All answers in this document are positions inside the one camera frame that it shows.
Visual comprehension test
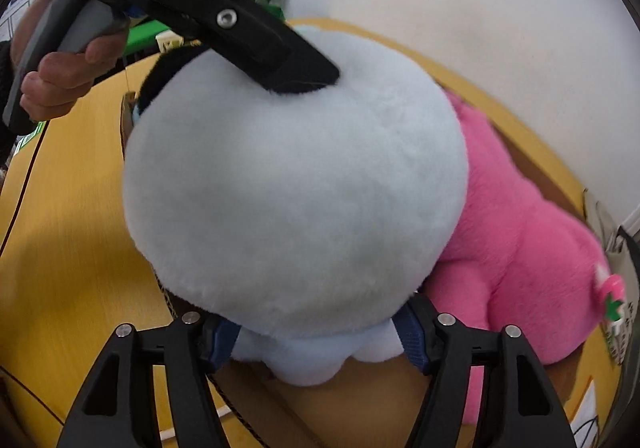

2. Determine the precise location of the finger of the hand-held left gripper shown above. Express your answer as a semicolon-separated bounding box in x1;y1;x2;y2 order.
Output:
92;0;342;94
131;45;207;125

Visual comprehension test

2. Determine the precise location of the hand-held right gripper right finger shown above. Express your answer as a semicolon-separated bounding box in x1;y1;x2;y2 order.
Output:
392;295;576;448

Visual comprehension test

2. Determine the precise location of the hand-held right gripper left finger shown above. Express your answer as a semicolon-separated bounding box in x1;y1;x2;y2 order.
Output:
56;312;241;448

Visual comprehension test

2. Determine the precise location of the brown cardboard box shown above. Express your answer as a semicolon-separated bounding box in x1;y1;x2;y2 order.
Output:
120;78;588;448

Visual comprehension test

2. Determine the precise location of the white plush toy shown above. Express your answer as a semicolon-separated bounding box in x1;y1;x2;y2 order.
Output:
122;25;468;388

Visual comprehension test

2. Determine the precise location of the person's left hand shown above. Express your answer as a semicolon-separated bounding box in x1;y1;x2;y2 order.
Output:
11;0;126;121

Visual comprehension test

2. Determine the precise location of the green board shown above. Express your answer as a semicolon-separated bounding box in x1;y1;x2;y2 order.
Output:
122;2;286;58

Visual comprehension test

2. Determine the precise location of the pink plush toy with flower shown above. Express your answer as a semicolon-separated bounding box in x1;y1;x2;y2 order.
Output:
422;90;628;424

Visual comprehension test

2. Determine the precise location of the grey cloth tote bag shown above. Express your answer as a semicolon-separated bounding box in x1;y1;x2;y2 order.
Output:
582;188;640;369

